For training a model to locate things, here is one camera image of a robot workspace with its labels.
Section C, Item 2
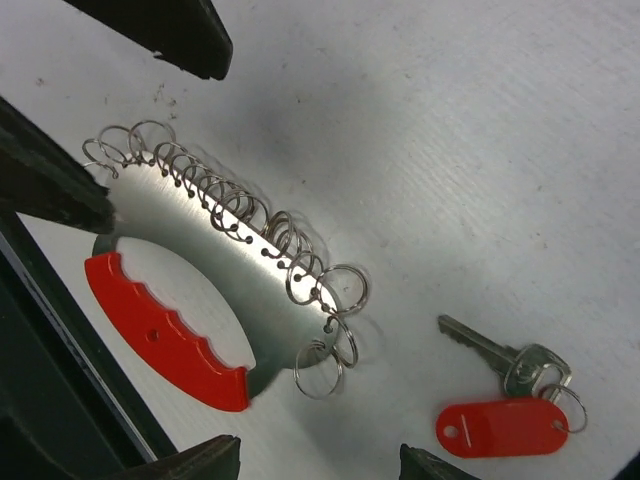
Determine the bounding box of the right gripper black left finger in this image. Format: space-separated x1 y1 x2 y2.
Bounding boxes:
0 433 242 480

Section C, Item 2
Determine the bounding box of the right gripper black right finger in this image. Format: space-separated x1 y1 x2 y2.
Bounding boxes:
399 443 478 480

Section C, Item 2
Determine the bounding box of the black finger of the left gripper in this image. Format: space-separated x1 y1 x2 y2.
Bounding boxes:
1 100 115 234
67 0 233 81

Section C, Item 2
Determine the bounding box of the small key red cap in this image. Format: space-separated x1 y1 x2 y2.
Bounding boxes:
435 314 588 459

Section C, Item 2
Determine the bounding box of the metal key holder red handle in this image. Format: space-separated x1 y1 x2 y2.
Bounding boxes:
84 124 370 413

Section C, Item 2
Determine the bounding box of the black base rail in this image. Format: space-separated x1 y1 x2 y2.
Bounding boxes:
1 212 177 475

